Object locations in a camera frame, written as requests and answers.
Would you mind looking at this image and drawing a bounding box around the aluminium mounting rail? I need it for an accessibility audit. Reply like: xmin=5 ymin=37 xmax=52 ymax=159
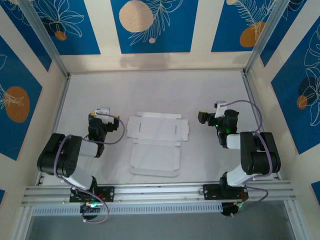
xmin=21 ymin=181 xmax=297 ymax=207

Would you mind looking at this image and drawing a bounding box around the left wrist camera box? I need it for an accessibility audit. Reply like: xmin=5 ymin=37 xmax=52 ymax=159
xmin=95 ymin=106 xmax=111 ymax=124

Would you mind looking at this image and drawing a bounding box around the white and teal paper box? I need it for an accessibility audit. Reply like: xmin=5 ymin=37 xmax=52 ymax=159
xmin=125 ymin=111 xmax=190 ymax=178

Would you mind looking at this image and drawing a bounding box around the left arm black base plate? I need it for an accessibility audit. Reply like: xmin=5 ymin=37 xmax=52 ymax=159
xmin=69 ymin=186 xmax=116 ymax=203

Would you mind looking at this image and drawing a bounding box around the aluminium table side rail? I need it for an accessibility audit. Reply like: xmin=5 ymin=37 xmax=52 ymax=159
xmin=241 ymin=71 xmax=282 ymax=181
xmin=36 ymin=74 xmax=71 ymax=186

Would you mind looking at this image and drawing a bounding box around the aluminium frame post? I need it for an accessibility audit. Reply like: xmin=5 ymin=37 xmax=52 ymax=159
xmin=18 ymin=0 xmax=70 ymax=78
xmin=243 ymin=0 xmax=287 ymax=76

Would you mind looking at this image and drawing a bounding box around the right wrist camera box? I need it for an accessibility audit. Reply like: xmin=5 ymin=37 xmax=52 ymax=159
xmin=215 ymin=100 xmax=228 ymax=118

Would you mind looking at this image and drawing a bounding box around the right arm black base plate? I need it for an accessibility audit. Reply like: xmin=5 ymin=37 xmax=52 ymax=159
xmin=202 ymin=183 xmax=250 ymax=201

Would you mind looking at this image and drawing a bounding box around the grey slotted cable duct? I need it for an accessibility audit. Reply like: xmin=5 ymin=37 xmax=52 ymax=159
xmin=31 ymin=202 xmax=223 ymax=216

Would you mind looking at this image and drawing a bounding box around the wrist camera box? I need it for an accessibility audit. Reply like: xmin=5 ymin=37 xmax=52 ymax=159
xmin=95 ymin=106 xmax=111 ymax=124
xmin=215 ymin=100 xmax=228 ymax=118

